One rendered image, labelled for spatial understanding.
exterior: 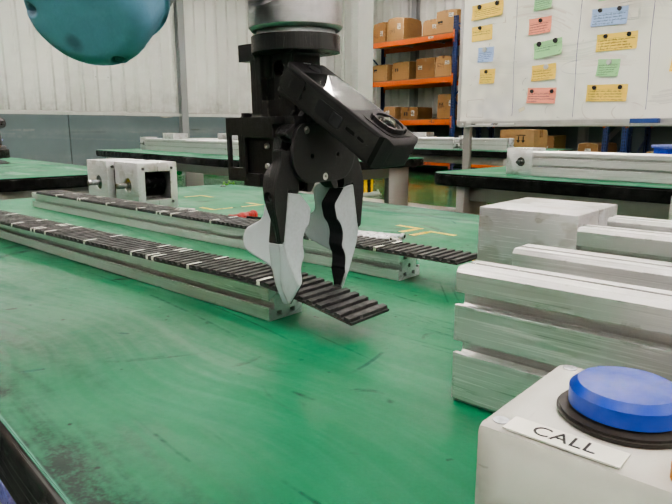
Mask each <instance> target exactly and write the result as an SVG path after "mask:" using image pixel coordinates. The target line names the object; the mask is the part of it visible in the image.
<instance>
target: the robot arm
mask: <svg viewBox="0 0 672 504"><path fill-rule="evenodd" d="M173 2H174V0H24V4H25V7H26V10H27V15H28V17H29V19H30V21H31V23H32V24H33V26H34V27H35V28H36V30H37V31H38V32H39V34H40V35H41V36H42V37H43V38H44V39H45V40H46V41H47V42H48V43H49V44H50V45H52V46H53V47H54V48H55V49H57V50H58V51H60V52H61V53H63V54H65V55H66V56H68V57H70V58H72V59H75V60H77V61H80V62H83V63H86V64H91V65H99V66H111V65H117V64H121V63H127V62H128V61H129V60H131V59H133V58H134V57H135V56H137V55H138V54H139V53H140V52H141V51H142V50H143V49H144V48H145V46H146V45H147V43H148V42H149V40H150V39H151V38H152V36H153V35H155V34H156V33H157V32H158V31H159V30H160V29H161V28H162V27H163V26H164V24H165V22H166V20H167V18H168V15H169V11H170V7H171V5H172V3H173ZM247 8H248V29H249V30H250V31H251V32H252V33H253V34H255V35H253V36H251V44H244V45H238V57H239V62H241V63H250V73H251V95H252V113H241V117H240V118H226V136H227V155H228V173H229V180H236V181H244V185H248V186H260V187H261V186H263V197H264V202H265V207H264V213H263V216H262V218H261V220H259V221H258V222H256V223H254V224H252V225H250V226H249V227H247V229H246V230H245V233H244V246H245V248H246V250H247V251H248V252H249V253H251V254H252V255H254V256H256V257H257V258H259V259H260V260H262V261H263V262H265V263H267V264H268V265H270V266H271V268H272V271H273V276H274V281H275V284H276V287H277V290H278V293H279V295H280V297H281V299H282V301H283V303H285V304H292V302H293V300H294V298H295V296H296V294H297V293H298V291H299V289H300V288H301V286H302V284H303V281H302V274H301V265H302V262H303V258H304V248H303V236H304V232H305V234H306V235H307V237H308V238H309V239H311V240H313V241H314V242H316V243H318V244H320V245H322V246H323V247H325V248H327V249H329V250H331V251H332V266H331V268H332V274H333V280H334V285H335V284H339V285H341V287H343V286H344V283H345V280H346V277H347V274H348V271H349V267H350V264H351V260H352V257H353V253H354V250H355V246H356V241H357V235H358V227H359V226H360V225H361V215H362V204H363V189H364V187H363V175H362V170H361V166H360V163H359V160H358V158H359V159H360V160H361V161H363V162H364V163H366V164H367V165H368V166H369V167H370V168H374V169H376V168H387V167H397V166H404V165H405V163H406V161H407V160H408V158H409V156H410V154H411V153H412V151H413V149H414V147H415V145H416V144H417V142H418V137H417V136H415V135H414V134H413V133H411V132H410V131H409V130H407V127H406V126H404V125H403V124H402V123H401V122H400V121H399V120H397V119H396V118H394V117H392V116H391V115H389V114H387V113H385V112H384V111H383V110H381V109H380V108H379V107H377V106H376V105H375V104H373V103H372V102H371V101H370V100H368V99H367V98H366V97H364V96H363V95H362V94H360V93H359V92H358V91H356V90H355V89H354V88H353V87H351V86H350V85H349V84H347V83H346V82H345V81H343V80H342V79H341V78H339V77H338V76H337V75H336V74H334V73H333V72H332V71H330V70H329V69H328V68H326V67H325V66H324V65H320V57H327V56H333V55H338V54H340V36H339V35H338V34H337V33H339V32H340V31H341V30H342V28H343V11H342V0H247ZM232 135H238V146H239V166H240V167H234V165H233V146H232ZM317 182H320V183H319V184H317V185H316V186H315V188H314V202H315V209H314V211H313V212H311V213H310V207H309V205H308V204H307V203H306V201H305V200H304V199H303V198H302V196H301V195H300V194H298V192H299V191H304V192H311V191H312V189H313V187H314V184H315V183H317Z"/></svg>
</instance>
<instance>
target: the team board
mask: <svg viewBox="0 0 672 504"><path fill-rule="evenodd" d="M649 126H672V0H462V2H461V27H460V53H459V78H458V104H457V127H464V130H463V154H462V170H463V169H471V150H472V127H649Z"/></svg>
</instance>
